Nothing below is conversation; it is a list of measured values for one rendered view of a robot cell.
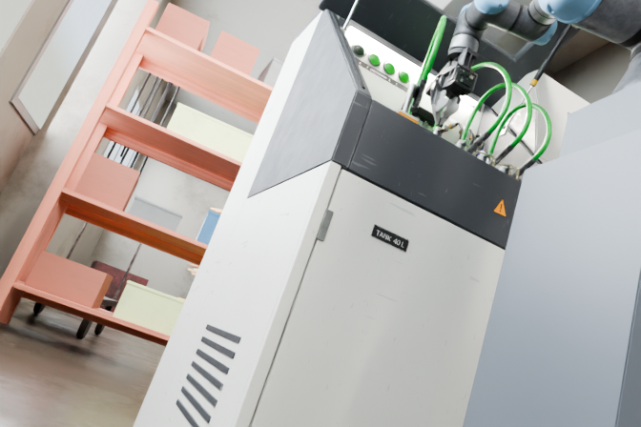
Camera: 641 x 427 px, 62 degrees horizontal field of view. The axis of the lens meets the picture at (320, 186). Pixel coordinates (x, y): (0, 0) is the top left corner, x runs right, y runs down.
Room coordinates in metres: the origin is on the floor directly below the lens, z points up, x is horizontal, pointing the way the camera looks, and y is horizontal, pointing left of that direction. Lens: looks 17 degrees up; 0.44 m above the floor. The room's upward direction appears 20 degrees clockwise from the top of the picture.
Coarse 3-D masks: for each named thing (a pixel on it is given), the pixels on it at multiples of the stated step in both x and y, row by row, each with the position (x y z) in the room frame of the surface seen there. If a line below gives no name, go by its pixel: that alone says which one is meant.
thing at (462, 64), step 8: (448, 56) 1.27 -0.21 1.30; (456, 56) 1.26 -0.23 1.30; (464, 56) 1.22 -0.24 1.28; (472, 56) 1.23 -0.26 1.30; (456, 64) 1.21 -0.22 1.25; (464, 64) 1.21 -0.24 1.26; (448, 72) 1.24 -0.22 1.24; (456, 72) 1.22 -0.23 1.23; (464, 72) 1.22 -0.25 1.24; (472, 72) 1.22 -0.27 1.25; (440, 80) 1.26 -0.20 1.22; (448, 80) 1.22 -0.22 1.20; (456, 80) 1.21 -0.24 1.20; (464, 80) 1.22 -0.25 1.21; (472, 80) 1.23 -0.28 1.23; (448, 88) 1.25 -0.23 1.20; (456, 88) 1.25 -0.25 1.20; (464, 88) 1.23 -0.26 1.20; (472, 88) 1.23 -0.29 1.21; (448, 96) 1.29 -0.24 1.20
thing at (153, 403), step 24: (312, 24) 1.57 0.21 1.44; (288, 72) 1.63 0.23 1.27; (264, 120) 1.69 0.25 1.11; (264, 144) 1.55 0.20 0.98; (240, 168) 1.76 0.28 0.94; (240, 192) 1.61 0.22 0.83; (216, 240) 1.68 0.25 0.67; (216, 264) 1.55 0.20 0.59; (192, 288) 1.74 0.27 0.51; (192, 312) 1.61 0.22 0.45; (168, 360) 1.66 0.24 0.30; (168, 384) 1.54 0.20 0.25; (144, 408) 1.71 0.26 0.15
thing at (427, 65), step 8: (440, 24) 1.15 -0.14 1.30; (440, 32) 1.13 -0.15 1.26; (432, 40) 1.38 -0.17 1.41; (440, 40) 1.13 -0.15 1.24; (432, 48) 1.14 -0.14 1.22; (432, 56) 1.14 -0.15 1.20; (424, 64) 1.45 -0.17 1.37; (432, 64) 1.15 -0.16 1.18; (424, 72) 1.17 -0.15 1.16; (408, 112) 1.50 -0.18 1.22
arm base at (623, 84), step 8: (640, 48) 0.64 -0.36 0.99; (632, 56) 0.65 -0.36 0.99; (640, 56) 0.63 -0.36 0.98; (632, 64) 0.64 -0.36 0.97; (640, 64) 0.62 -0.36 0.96; (632, 72) 0.63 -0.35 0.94; (640, 72) 0.61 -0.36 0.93; (624, 80) 0.64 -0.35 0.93; (632, 80) 0.62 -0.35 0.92; (640, 80) 0.61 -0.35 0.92; (616, 88) 0.65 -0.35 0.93; (624, 88) 0.63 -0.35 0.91
